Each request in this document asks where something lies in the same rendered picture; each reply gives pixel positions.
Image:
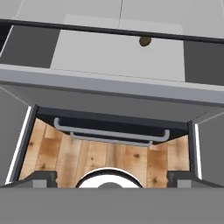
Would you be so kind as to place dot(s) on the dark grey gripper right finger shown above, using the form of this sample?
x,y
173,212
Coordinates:
x,y
179,179

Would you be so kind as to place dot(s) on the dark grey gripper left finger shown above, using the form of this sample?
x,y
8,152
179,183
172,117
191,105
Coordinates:
x,y
43,179

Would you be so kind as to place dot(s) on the grey fridge door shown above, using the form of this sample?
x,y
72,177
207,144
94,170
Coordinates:
x,y
13,137
211,148

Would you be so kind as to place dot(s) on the dark fridge drawer front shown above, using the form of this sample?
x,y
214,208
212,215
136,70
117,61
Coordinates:
x,y
116,122

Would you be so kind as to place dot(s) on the pale grey fridge shelf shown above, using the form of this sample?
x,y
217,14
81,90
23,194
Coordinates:
x,y
116,58

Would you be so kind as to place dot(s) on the white and black round thing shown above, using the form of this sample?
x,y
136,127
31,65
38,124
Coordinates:
x,y
90,178

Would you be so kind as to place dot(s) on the brown round food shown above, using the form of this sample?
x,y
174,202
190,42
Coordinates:
x,y
145,41

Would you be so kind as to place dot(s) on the black fridge shelf rail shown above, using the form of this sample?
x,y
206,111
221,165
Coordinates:
x,y
87,27

